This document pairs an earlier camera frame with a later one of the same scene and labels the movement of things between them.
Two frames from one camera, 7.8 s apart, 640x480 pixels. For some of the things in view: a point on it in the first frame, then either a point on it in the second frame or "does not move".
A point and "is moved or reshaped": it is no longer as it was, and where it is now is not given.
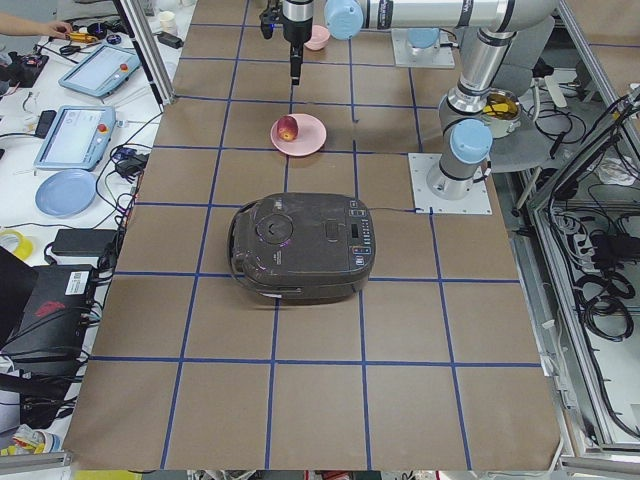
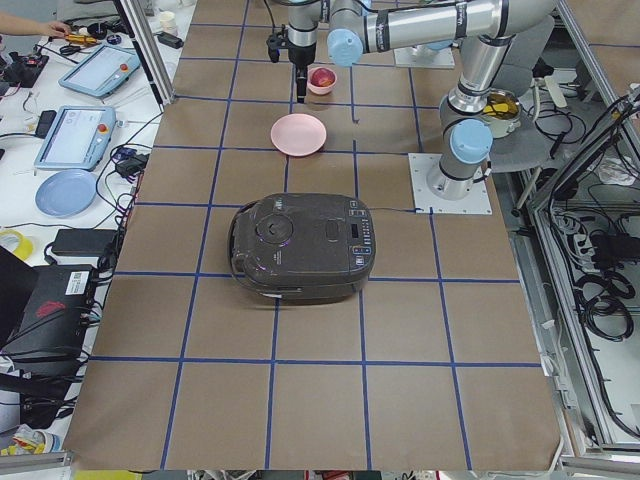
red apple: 287,128 to 322,77
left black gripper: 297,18 to 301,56
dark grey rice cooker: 302,246 does not move
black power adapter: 86,242 does not move
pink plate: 311,135 does not move
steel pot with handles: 501,110 does not move
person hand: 59,29 does not move
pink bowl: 319,37 is moved or reshaped
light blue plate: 66,193 does not move
